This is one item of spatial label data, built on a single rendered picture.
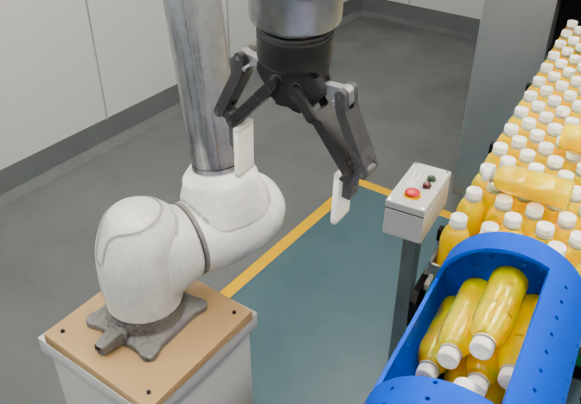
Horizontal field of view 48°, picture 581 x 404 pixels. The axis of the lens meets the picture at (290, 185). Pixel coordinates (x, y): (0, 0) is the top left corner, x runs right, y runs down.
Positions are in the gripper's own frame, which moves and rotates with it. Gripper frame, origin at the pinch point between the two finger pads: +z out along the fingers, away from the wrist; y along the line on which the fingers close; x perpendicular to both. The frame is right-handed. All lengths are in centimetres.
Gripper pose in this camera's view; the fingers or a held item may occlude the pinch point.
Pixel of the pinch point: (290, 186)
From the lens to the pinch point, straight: 74.7
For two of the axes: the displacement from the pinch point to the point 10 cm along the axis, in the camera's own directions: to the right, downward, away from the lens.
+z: -0.2, 7.7, 6.4
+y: -8.1, -3.8, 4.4
